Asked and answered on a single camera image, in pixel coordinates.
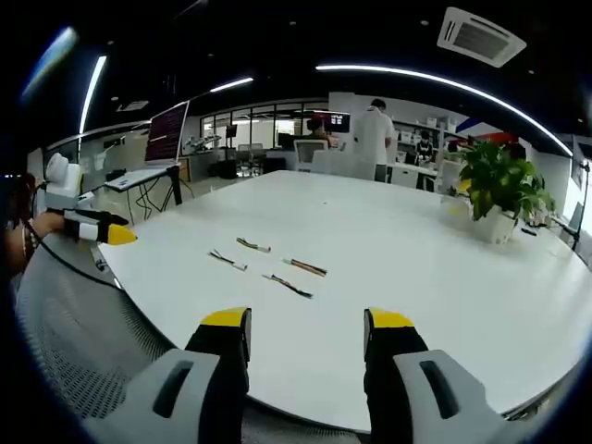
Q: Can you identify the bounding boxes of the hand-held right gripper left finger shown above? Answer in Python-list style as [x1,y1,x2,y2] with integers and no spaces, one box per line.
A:
[99,306,253,444]

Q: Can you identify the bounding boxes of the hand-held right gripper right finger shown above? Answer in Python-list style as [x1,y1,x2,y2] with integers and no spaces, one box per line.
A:
[363,307,533,444]

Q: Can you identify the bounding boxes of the JST connector with coloured wires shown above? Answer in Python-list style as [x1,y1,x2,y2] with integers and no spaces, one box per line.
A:
[207,249,249,272]
[236,236,273,254]
[281,256,329,278]

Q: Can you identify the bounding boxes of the black pen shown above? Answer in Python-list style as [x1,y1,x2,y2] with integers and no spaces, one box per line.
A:
[261,272,315,300]

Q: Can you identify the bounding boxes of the person's left hand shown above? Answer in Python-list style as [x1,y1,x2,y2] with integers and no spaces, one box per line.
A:
[32,211,67,238]

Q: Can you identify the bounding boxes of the white stand table black legs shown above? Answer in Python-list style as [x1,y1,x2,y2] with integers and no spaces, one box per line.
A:
[104,162,185,224]

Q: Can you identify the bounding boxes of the short ceiling light strip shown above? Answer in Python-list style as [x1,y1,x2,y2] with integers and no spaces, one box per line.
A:
[209,76,255,94]
[78,55,108,136]

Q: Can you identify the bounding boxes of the large display screen on stand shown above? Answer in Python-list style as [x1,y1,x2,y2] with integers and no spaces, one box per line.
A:
[143,101,191,167]

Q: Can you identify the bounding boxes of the grey mesh office chair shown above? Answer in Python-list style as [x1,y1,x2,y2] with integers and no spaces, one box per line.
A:
[13,247,374,444]

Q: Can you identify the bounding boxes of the green potted plant white pot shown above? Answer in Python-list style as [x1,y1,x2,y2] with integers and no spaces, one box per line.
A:
[450,140,558,245]

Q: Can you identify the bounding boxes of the white office chair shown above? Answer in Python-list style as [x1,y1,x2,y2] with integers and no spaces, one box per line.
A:
[293,138,330,174]

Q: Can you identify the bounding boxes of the black tripod stand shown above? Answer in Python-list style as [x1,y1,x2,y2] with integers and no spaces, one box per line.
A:
[569,158,592,254]

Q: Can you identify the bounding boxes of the white storage shelf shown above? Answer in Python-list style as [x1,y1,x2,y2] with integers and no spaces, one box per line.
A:
[391,114,465,156]

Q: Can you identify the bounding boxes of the long curved ceiling light strip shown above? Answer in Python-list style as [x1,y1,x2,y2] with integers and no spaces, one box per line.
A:
[314,64,575,157]

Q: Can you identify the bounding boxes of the white ceiling air vent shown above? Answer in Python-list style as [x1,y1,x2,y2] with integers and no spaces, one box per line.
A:
[436,6,528,69]

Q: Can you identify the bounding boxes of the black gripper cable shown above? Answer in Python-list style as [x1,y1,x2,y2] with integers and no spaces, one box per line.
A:
[26,182,122,290]

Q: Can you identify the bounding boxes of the small wall screen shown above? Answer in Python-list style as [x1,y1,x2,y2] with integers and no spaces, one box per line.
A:
[325,111,352,133]

